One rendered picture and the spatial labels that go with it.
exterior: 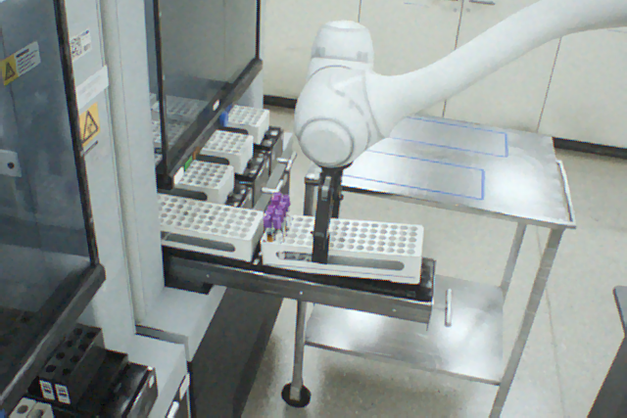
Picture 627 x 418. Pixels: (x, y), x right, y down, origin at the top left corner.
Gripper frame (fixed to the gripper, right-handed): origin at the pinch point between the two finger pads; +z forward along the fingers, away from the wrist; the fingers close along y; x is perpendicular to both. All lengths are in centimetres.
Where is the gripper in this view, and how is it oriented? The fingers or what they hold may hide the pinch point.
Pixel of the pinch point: (325, 236)
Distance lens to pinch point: 123.0
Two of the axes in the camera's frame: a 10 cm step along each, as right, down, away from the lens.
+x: -9.8, -1.6, 1.3
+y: 2.0, -5.0, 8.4
